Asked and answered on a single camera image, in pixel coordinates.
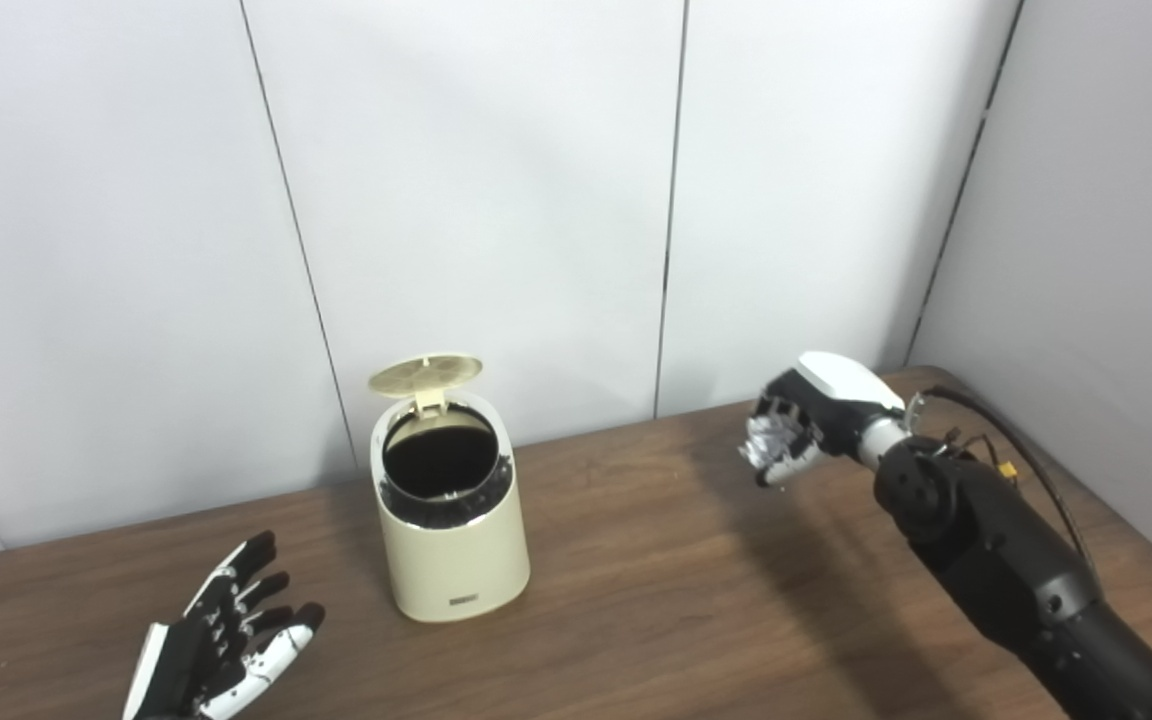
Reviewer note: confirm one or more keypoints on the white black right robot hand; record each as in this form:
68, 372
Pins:
836, 390

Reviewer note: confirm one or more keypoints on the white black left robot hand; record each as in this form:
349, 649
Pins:
186, 660

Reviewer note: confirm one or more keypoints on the white paper ball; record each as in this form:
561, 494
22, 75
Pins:
764, 445

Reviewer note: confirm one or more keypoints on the cream-colored desktop trash bin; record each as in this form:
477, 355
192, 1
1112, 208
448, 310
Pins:
456, 570

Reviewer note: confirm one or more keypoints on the cream round bin lid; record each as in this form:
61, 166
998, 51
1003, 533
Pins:
424, 372

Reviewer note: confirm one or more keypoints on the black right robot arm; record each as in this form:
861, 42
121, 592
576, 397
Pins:
996, 560

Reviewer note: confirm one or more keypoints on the black plastic bin liner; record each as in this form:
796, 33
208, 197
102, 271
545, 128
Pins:
436, 460

